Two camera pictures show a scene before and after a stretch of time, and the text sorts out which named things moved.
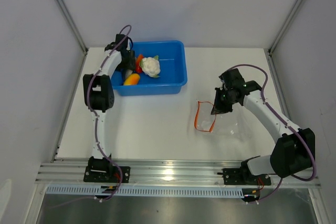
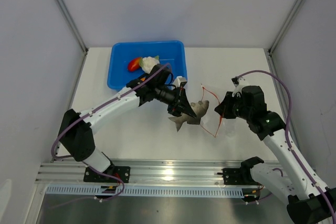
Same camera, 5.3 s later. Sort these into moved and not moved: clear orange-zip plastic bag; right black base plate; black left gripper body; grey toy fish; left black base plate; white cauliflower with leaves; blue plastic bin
Moved: clear orange-zip plastic bag; grey toy fish; black left gripper body
Not moved: right black base plate; blue plastic bin; white cauliflower with leaves; left black base plate
